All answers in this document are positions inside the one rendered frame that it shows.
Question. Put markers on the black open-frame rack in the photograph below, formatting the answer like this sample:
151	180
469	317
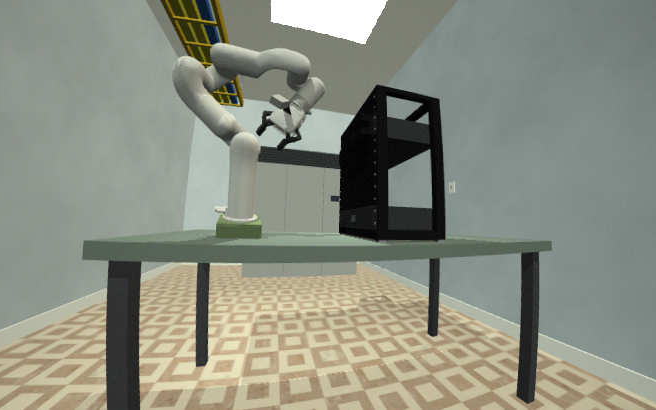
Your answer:
364	160

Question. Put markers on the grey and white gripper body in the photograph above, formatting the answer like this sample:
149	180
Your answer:
288	123

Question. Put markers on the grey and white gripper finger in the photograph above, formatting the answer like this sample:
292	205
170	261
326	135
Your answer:
289	139
265	122

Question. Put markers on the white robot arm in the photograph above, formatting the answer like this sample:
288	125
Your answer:
189	79

